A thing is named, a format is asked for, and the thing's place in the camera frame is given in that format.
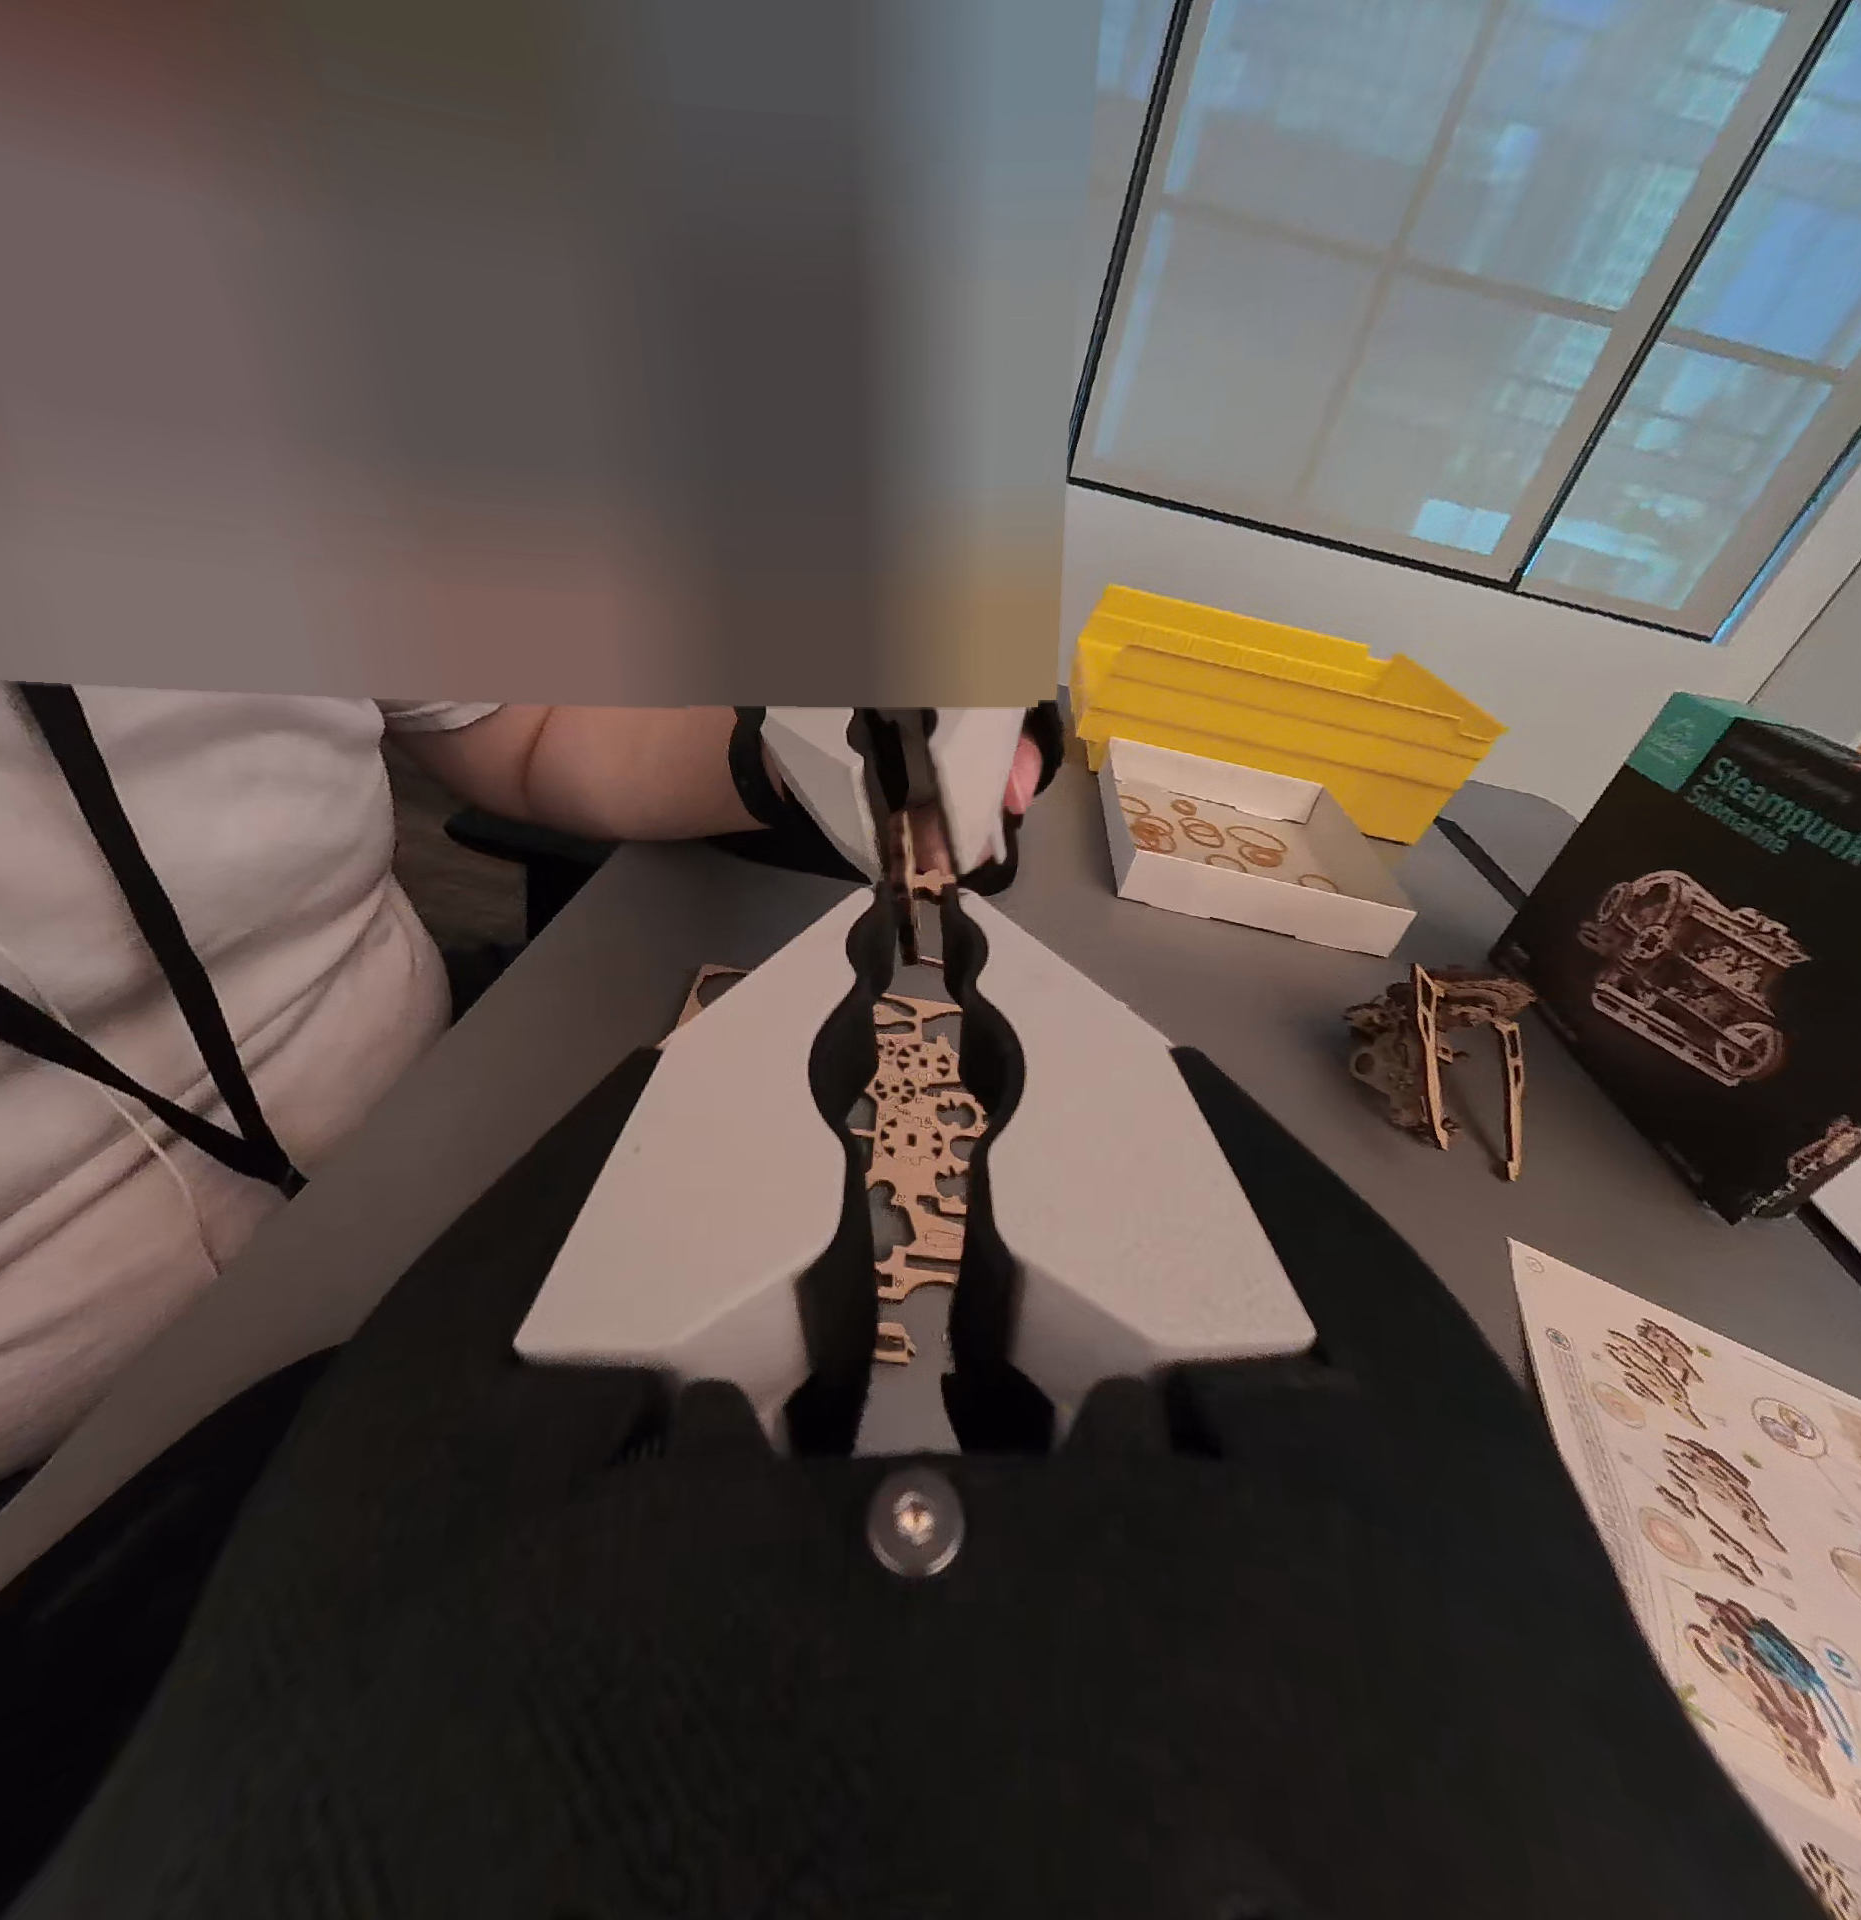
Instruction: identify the black model kit box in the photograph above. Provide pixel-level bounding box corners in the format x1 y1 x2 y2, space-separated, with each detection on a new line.
1490 692 1861 1224

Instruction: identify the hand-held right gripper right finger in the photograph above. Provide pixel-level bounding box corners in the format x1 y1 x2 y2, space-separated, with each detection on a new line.
943 885 1317 1457

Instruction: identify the black lanyard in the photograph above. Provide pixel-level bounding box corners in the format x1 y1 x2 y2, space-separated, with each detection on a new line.
0 682 311 1201

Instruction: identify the white cardboard tray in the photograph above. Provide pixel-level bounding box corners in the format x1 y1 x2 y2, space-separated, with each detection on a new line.
1098 735 1416 960

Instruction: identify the black quilted wrist pad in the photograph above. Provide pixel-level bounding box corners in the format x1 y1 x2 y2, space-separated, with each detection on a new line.
0 1343 363 1920

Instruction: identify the partly built wooden model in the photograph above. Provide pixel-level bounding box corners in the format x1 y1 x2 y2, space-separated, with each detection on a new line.
1342 960 1540 1183

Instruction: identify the window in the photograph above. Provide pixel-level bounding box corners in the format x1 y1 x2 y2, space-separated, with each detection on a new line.
1070 0 1861 644

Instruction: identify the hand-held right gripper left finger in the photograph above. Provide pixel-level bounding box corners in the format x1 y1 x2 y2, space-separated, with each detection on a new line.
513 885 903 1457

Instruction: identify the laser-cut plywood parts sheet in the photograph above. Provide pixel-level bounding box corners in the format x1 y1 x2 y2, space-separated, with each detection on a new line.
676 960 975 1370

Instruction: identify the illustrated instruction booklet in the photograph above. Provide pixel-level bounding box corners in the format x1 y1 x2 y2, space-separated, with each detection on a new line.
1508 1237 1861 1920

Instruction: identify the small wooden model part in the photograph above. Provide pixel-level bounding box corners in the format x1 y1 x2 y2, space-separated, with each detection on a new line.
876 809 956 964

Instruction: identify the yellow plastic bin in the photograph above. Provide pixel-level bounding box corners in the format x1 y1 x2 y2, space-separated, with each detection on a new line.
1077 583 1508 842

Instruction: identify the pile of wooden rings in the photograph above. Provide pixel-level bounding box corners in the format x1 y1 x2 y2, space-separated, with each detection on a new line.
1117 793 1343 898

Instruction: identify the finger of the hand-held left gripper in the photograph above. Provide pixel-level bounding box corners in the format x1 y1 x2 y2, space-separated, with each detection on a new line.
908 705 1039 887
759 705 894 890

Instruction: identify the person's white shirt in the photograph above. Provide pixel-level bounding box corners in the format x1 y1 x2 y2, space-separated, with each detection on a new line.
0 682 501 1492

